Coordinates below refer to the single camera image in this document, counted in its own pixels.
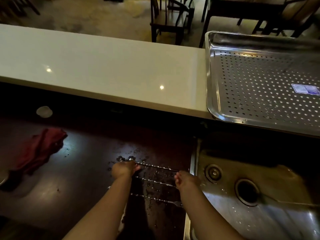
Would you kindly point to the person's right hand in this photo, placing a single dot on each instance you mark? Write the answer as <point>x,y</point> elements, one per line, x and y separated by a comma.
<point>188,181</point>

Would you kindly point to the person's left hand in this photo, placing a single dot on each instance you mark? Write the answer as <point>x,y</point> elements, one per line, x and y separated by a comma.
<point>122,169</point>

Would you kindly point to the person's left fingers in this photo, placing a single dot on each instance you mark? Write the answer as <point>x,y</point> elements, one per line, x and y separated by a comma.
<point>137,168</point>

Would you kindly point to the person's right fingers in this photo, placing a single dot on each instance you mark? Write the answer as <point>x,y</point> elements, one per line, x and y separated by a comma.
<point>177,179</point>

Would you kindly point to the person's right forearm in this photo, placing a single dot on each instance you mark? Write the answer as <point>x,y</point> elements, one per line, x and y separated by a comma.
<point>206,214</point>

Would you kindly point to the person's left forearm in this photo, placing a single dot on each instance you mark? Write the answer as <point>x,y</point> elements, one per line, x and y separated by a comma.
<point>102,212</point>

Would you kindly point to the small round sink overflow fitting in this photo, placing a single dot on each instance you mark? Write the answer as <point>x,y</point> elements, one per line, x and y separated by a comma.
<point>213,173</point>

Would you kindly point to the round sink drain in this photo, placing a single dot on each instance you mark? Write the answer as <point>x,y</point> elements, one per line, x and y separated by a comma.
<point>247,192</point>

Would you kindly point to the stainless steel sink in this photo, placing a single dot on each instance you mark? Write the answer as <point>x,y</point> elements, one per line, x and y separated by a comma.
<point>270,217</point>

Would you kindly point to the dark red cloth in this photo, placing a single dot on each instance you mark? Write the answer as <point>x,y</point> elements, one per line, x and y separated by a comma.
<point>37,149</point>

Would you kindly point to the small white round cap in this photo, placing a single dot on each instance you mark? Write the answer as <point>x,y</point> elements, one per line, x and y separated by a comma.
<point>44,111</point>

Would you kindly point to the perforated stainless steel tray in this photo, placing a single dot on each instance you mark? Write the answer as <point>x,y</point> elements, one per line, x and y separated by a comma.
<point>262,82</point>

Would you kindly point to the round metal dish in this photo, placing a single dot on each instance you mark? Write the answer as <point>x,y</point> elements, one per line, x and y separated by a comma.
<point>3,178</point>

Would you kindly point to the dark wooden chair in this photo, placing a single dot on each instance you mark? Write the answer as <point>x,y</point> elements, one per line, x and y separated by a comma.
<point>295,19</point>
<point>170,19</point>
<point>15,4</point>

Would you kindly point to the blue sticker label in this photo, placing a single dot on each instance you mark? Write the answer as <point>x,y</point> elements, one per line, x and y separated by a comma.
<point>306,89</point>

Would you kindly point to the dark wooden table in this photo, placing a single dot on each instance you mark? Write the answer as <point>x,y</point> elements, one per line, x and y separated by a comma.
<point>240,8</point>

